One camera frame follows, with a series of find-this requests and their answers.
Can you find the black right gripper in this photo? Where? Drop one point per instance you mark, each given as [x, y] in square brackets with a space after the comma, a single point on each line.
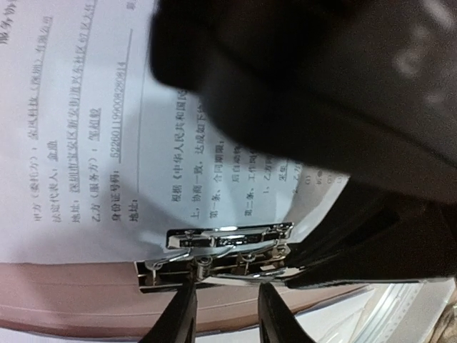
[373, 236]

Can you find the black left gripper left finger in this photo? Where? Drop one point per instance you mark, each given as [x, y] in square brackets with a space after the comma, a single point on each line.
[177, 324]

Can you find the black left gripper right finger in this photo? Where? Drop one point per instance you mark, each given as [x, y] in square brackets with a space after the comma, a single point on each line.
[276, 321]

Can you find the brown paper folder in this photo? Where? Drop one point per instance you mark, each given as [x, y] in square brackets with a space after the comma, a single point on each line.
[104, 301]

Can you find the metal folder clip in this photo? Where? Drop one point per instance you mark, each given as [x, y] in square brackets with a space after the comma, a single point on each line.
[239, 256]

